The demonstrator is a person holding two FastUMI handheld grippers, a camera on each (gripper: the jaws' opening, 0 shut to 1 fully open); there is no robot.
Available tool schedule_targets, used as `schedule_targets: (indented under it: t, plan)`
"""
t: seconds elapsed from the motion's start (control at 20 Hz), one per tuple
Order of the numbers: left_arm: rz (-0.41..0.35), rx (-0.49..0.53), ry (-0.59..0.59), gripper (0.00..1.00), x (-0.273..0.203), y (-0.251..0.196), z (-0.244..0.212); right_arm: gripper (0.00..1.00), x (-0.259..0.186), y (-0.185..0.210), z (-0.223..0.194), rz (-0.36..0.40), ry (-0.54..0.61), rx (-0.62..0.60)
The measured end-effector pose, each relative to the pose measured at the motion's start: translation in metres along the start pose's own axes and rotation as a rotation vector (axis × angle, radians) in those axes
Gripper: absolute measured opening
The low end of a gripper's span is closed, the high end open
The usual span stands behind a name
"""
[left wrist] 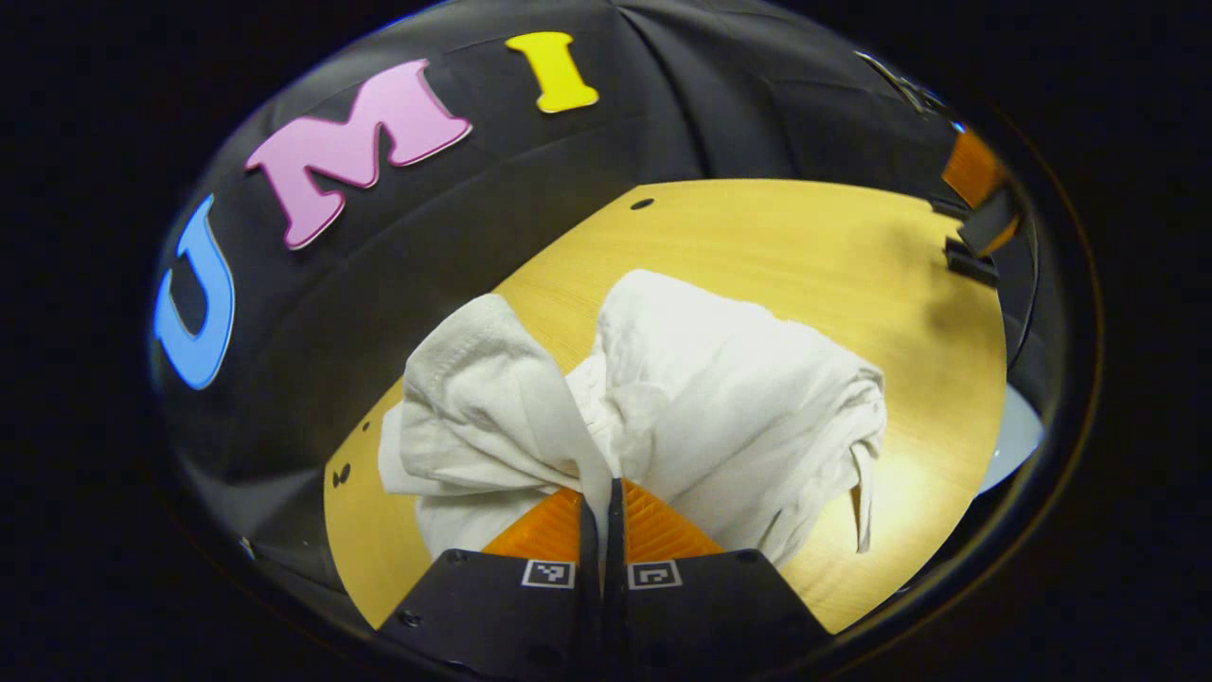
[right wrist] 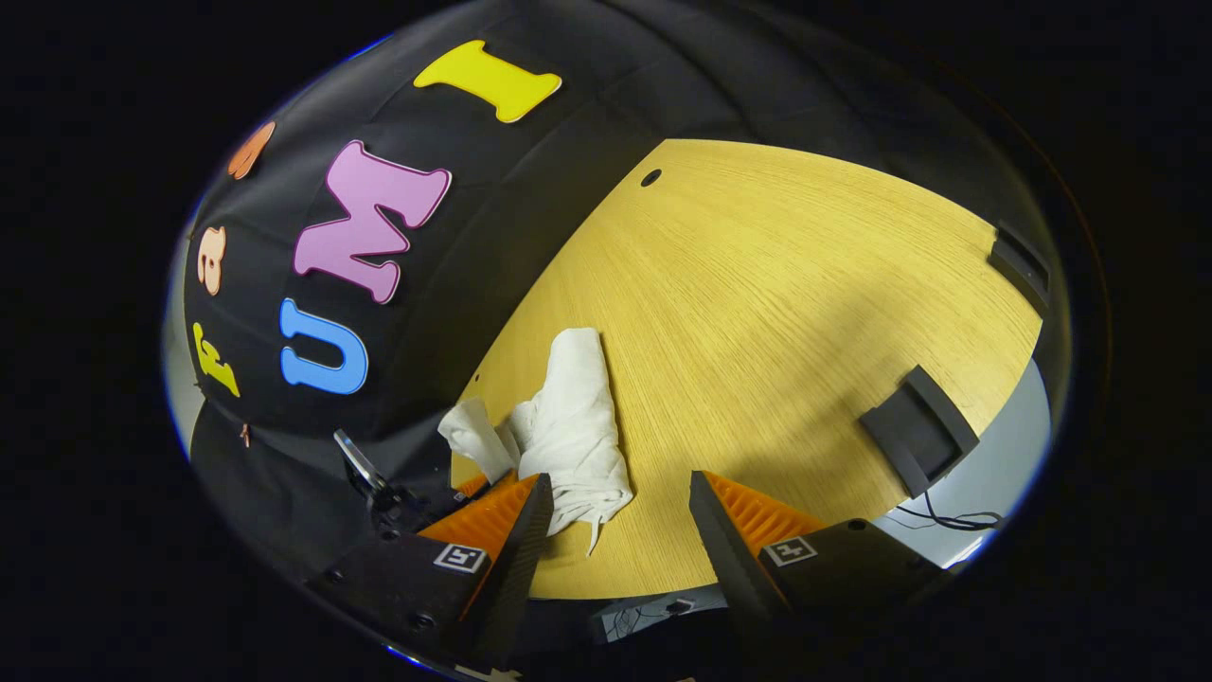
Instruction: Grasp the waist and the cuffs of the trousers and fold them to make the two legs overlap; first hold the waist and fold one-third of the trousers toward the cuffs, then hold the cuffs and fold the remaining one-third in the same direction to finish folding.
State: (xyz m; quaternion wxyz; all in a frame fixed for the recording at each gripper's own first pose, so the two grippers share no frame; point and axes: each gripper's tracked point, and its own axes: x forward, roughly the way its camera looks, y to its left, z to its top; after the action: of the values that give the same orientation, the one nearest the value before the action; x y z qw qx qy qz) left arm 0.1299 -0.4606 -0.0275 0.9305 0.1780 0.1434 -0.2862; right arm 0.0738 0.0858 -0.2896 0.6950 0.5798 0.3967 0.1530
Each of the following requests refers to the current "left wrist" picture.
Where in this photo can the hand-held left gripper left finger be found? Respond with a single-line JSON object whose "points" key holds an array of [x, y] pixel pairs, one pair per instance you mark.
{"points": [[589, 606]]}

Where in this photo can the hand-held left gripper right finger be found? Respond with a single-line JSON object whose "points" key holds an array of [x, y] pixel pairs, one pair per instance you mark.
{"points": [[615, 606]]}

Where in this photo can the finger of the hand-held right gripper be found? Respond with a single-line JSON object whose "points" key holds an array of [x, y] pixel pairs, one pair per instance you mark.
{"points": [[989, 223], [971, 263]]}

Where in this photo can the white jeans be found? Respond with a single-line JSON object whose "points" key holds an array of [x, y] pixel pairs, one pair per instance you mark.
{"points": [[710, 379]]}

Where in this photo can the black backdrop cloth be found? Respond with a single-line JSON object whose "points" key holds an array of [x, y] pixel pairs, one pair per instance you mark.
{"points": [[473, 208]]}

